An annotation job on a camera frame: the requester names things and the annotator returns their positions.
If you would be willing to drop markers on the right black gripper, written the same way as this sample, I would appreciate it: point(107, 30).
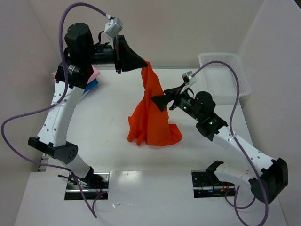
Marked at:
point(175, 97)

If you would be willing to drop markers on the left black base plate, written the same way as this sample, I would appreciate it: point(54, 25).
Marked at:
point(100, 187)

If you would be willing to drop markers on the orange t shirt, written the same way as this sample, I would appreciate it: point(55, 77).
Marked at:
point(147, 123)

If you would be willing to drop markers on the blue folded t shirt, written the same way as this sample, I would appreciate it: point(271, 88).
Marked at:
point(91, 85)

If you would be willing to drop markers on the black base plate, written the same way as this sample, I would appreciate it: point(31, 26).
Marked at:
point(100, 187)
point(203, 187)

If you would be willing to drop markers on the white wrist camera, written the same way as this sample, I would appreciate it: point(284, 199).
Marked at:
point(113, 27)
point(188, 79)

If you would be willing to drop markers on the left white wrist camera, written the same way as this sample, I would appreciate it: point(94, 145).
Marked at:
point(113, 27)

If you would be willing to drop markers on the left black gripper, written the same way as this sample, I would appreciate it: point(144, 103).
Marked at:
point(118, 54)

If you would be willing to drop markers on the pink folded t shirt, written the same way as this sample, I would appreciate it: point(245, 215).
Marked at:
point(95, 74)

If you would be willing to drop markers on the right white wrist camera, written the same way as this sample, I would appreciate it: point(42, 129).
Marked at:
point(188, 79)

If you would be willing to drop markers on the white plastic basket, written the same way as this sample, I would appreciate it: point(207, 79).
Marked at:
point(219, 80)

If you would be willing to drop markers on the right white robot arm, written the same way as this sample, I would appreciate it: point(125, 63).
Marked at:
point(265, 176)

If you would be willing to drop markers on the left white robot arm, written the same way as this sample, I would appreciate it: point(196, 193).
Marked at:
point(80, 54)

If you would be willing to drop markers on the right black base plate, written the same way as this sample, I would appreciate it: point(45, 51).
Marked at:
point(203, 187)

